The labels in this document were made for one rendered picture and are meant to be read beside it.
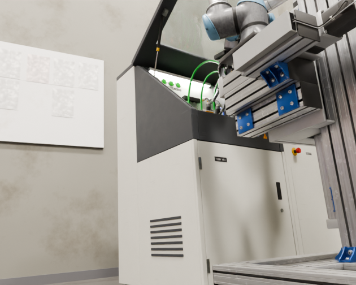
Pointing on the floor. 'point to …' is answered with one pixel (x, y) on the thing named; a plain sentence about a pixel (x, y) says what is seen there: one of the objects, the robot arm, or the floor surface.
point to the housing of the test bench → (127, 180)
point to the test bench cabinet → (176, 217)
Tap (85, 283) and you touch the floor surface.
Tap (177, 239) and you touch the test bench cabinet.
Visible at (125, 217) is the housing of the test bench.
